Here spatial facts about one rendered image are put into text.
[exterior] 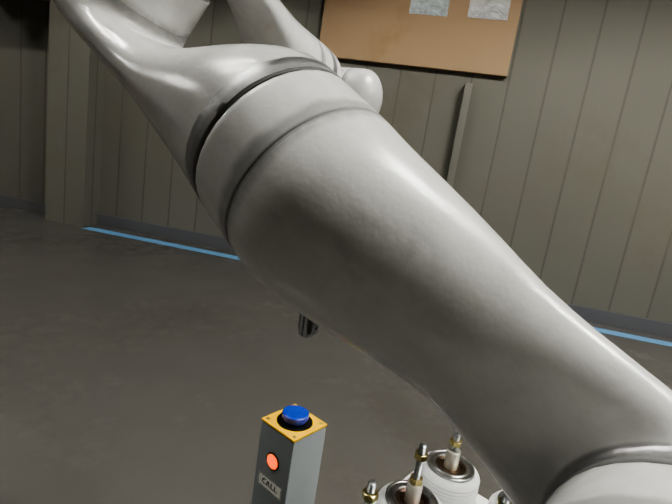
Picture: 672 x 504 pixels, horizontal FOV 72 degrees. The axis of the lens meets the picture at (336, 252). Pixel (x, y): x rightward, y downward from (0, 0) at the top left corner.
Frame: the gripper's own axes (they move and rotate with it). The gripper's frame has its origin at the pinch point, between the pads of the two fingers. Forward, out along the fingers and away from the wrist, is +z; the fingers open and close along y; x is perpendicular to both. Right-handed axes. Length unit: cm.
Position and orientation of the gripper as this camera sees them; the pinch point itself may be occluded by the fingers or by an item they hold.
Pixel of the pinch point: (308, 323)
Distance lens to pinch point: 66.4
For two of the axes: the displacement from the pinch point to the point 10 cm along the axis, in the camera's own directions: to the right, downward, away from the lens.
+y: -7.5, -2.4, 6.2
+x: -6.5, 0.6, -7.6
